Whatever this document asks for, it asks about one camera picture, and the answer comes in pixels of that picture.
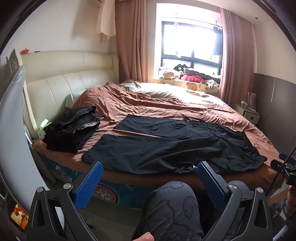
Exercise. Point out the orange printed box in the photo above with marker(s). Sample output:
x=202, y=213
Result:
x=19, y=215

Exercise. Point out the pile of black clothes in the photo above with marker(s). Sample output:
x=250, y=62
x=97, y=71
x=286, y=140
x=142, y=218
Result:
x=69, y=129

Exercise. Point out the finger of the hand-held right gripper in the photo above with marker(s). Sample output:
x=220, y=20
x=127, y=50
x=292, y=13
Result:
x=277, y=163
x=283, y=153

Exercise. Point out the black and white plush toy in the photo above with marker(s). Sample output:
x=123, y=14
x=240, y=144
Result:
x=181, y=67

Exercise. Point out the person's leg in grey trousers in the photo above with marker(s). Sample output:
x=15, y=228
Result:
x=171, y=213

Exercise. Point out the cream padded headboard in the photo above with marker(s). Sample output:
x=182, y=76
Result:
x=69, y=78

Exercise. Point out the brown blanket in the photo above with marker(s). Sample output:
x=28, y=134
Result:
x=150, y=104

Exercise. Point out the green and white bag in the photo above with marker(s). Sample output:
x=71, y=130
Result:
x=44, y=127

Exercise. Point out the cream quilt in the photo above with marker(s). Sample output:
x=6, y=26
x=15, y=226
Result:
x=161, y=90

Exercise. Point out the person's left hand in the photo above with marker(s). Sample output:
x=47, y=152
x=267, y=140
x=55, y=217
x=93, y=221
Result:
x=143, y=237

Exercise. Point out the blue printed bed sheet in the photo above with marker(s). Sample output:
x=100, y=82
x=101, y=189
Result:
x=120, y=197

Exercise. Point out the pale green pillow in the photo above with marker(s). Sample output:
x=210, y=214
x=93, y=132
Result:
x=71, y=100

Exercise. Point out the black pants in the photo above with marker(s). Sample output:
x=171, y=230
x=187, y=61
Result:
x=173, y=148

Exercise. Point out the person's right hand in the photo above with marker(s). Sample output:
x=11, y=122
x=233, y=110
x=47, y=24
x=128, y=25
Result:
x=291, y=207

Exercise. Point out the cream hanging cloth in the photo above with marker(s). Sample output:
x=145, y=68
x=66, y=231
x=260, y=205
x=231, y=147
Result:
x=106, y=20

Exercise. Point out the white nightstand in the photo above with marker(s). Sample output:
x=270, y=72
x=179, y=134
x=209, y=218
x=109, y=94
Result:
x=248, y=114

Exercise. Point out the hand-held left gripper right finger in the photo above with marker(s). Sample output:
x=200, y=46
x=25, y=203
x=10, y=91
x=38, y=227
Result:
x=212, y=183

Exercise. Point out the beige plush toy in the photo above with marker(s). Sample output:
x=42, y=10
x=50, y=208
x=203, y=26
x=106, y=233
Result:
x=167, y=73

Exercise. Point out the grey padded panel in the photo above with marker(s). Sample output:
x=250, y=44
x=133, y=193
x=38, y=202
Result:
x=16, y=139

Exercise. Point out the plush toys on windowsill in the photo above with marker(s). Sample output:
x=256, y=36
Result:
x=194, y=86

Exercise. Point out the red plush toy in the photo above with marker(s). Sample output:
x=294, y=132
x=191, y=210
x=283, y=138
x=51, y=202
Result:
x=193, y=78

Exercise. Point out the small orange toy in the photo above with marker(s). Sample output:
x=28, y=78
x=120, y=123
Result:
x=25, y=51

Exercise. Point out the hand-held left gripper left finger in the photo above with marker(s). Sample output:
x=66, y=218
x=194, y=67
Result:
x=89, y=185

